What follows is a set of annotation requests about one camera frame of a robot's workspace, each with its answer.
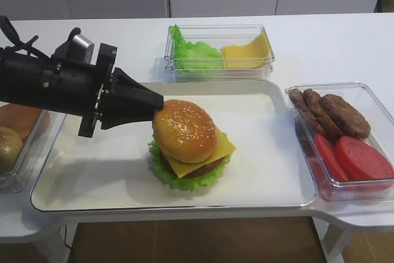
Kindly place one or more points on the brown meat patty middle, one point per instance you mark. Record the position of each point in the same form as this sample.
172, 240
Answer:
331, 130

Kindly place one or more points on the brown meat patty back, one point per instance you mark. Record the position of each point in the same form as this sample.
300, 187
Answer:
297, 99

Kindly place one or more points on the clear lettuce cheese container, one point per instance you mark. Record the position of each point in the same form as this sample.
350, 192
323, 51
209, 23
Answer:
217, 36

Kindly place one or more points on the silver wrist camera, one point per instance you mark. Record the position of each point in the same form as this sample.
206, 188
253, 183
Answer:
78, 47

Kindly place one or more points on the clear bun container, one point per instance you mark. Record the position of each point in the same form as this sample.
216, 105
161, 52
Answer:
15, 180

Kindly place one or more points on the brown meat patty front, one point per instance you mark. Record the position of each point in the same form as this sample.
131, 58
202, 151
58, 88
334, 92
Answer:
347, 118

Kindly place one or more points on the green lettuce leaf in box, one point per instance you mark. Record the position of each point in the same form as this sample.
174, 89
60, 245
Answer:
193, 56

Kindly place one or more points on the yellow cheese slice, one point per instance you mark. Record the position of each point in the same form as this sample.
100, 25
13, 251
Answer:
224, 148

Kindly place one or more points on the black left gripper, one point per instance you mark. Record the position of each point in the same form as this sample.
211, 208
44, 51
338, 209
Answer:
73, 88

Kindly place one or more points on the red tomato slice back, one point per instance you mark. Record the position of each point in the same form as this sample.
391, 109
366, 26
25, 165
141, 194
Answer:
326, 150

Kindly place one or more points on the sesame bun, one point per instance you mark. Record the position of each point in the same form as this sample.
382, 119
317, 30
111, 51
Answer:
11, 144
184, 131

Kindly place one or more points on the yellow cheese slices in box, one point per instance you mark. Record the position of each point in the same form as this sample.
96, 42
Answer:
255, 54

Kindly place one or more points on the green lettuce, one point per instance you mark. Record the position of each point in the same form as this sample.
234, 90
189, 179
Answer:
164, 171

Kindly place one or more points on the red tomato slice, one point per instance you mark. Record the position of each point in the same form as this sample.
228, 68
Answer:
326, 150
361, 161

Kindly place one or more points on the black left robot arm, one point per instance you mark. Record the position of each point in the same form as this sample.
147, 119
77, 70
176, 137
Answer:
22, 66

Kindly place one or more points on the red tomato slice front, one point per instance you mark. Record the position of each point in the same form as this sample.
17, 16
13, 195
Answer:
361, 161

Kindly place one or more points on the plain bottom bun in box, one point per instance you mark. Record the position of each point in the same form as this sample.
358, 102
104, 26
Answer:
21, 119

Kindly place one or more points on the brown meat patty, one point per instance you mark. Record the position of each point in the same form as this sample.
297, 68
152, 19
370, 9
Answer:
347, 118
297, 99
331, 130

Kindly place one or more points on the clear patty tomato container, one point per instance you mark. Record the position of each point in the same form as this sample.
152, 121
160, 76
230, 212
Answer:
381, 138

